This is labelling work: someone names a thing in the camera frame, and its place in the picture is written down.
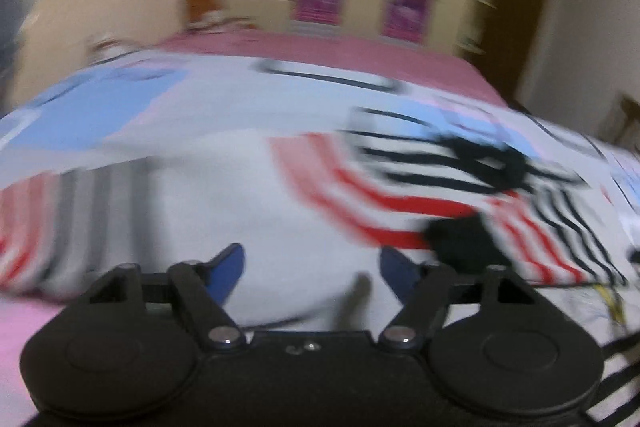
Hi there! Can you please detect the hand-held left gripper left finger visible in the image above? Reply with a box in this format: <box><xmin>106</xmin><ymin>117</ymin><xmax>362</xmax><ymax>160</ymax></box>
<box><xmin>87</xmin><ymin>243</ymin><xmax>247</xmax><ymax>351</ymax></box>

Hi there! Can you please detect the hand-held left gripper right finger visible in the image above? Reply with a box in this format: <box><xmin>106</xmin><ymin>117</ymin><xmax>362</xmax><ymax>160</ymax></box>
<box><xmin>377</xmin><ymin>247</ymin><xmax>538</xmax><ymax>352</ymax></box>

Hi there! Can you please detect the red black striped garment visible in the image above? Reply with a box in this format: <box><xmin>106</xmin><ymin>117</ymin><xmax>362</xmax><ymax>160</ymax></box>
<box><xmin>270</xmin><ymin>107</ymin><xmax>632</xmax><ymax>289</ymax></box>

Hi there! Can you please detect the printed blanket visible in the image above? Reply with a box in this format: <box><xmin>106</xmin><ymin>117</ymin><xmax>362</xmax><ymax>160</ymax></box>
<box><xmin>0</xmin><ymin>49</ymin><xmax>640</xmax><ymax>427</ymax></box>

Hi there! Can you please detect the faded red grey striped cloth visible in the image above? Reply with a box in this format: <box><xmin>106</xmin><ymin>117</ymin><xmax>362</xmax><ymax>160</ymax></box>
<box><xmin>0</xmin><ymin>164</ymin><xmax>153</xmax><ymax>295</ymax></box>

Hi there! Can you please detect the pink bed sheet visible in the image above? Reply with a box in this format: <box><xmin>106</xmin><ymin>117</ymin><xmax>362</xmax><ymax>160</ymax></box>
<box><xmin>152</xmin><ymin>29</ymin><xmax>507</xmax><ymax>108</ymax></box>

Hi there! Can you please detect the black white striped cloth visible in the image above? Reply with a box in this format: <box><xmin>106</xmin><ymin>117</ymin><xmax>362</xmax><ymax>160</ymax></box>
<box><xmin>582</xmin><ymin>339</ymin><xmax>640</xmax><ymax>427</ymax></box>

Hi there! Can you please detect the orange plush toy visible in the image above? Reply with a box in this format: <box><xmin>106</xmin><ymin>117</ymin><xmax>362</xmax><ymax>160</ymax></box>
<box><xmin>182</xmin><ymin>0</ymin><xmax>257</xmax><ymax>32</ymax></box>

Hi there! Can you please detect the wooden chair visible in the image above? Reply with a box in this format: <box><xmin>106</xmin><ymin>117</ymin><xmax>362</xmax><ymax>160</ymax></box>
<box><xmin>599</xmin><ymin>92</ymin><xmax>640</xmax><ymax>148</ymax></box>

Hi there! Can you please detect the brown wooden door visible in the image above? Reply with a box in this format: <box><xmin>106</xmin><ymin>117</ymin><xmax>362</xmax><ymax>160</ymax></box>
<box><xmin>474</xmin><ymin>0</ymin><xmax>557</xmax><ymax>104</ymax></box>

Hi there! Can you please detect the beige headboard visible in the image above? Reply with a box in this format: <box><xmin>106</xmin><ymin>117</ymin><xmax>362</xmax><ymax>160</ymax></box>
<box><xmin>14</xmin><ymin>0</ymin><xmax>196</xmax><ymax>108</ymax></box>

